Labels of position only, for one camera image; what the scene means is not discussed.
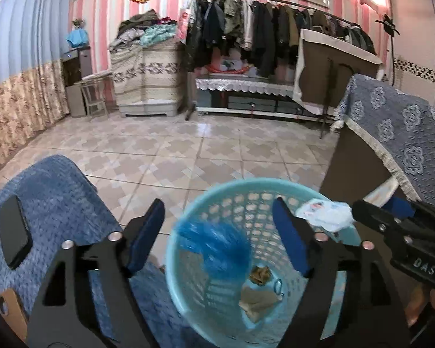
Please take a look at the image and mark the brown paper ball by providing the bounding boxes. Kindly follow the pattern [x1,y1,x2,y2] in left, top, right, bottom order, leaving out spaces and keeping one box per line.
[249,266,273,287]

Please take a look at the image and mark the blue plastic bag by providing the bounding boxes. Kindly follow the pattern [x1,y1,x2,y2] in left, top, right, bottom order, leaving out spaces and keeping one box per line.
[177,220,252,282]

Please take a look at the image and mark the teal plastic trash basket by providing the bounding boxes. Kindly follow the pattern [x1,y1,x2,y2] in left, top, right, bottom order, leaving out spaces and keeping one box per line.
[166,177,347,347]

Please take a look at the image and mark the person's right hand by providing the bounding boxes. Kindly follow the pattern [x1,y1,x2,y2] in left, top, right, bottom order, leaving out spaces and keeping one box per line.
[405,284,435,327]

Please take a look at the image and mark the brown phone case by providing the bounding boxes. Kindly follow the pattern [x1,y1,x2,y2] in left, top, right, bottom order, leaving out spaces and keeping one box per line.
[0,288,28,342]

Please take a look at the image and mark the black rectangular case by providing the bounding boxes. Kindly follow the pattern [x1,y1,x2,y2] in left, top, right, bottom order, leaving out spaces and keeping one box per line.
[0,195,33,269]

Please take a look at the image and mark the blue floral sofa cover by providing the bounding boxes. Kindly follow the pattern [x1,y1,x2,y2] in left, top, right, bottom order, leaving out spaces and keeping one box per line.
[333,74,435,206]

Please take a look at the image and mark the blue woven table blanket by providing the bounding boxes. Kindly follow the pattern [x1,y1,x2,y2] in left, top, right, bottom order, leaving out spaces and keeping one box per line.
[0,155,210,347]

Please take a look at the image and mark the covered brown television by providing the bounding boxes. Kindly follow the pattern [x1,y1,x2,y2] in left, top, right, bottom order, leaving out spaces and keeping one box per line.
[292,29,384,115]

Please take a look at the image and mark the low tv stand with lace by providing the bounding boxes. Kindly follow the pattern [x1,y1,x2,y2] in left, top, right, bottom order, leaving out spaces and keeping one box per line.
[192,74,334,121]

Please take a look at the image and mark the black tripod stand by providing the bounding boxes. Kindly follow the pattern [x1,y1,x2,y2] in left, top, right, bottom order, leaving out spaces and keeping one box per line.
[376,13,401,86]

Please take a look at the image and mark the small metal folding table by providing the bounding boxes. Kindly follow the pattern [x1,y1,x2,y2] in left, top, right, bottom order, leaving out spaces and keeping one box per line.
[75,70,113,120]

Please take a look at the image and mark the patterned cloth covered cabinet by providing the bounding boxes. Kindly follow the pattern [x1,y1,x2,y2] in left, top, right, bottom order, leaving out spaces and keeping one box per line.
[110,38,186,116]

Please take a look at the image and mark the grey water dispenser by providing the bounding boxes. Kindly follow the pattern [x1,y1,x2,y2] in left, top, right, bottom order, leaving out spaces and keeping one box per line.
[62,46,93,118]

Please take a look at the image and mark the hanging dark clothes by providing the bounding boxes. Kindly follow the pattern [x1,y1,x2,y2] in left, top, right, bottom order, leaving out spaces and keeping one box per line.
[184,0,376,78]

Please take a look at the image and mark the metal clothes rack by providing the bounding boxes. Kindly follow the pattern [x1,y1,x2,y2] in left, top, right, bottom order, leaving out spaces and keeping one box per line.
[184,0,357,119]

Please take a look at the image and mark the blue covered water bottle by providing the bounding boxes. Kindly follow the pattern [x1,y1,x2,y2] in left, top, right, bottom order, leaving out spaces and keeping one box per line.
[66,28,89,48]

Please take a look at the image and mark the blue floral curtain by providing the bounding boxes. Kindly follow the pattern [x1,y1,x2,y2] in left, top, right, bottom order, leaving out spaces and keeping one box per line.
[0,0,70,168]

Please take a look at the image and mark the pile of folded clothes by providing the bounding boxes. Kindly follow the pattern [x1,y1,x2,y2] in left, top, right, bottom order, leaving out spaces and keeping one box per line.
[108,10,177,53]

